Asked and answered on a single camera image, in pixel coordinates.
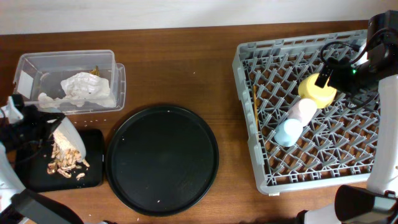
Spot round black serving tray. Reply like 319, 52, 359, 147
104, 105, 219, 217

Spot wooden chopstick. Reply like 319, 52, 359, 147
252, 85, 259, 133

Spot pink cup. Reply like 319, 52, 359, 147
287, 98, 317, 126

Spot black rectangular tray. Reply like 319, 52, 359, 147
14, 129, 105, 192

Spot yellow bowl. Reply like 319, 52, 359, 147
298, 73, 337, 109

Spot grey plate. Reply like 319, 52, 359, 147
50, 117, 86, 164

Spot clear plastic waste bin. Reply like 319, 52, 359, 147
13, 50, 126, 114

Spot gold foil wrapper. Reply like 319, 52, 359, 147
89, 65, 100, 77

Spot grey dishwasher rack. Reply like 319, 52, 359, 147
232, 30, 380, 195

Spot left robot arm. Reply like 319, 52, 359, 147
1, 94, 84, 223

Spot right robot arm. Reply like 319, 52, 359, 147
294, 10, 397, 223

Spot white napkin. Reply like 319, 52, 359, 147
38, 72, 116, 108

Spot food scraps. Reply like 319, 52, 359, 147
47, 130, 90, 180

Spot blue cup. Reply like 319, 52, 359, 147
274, 119, 303, 147

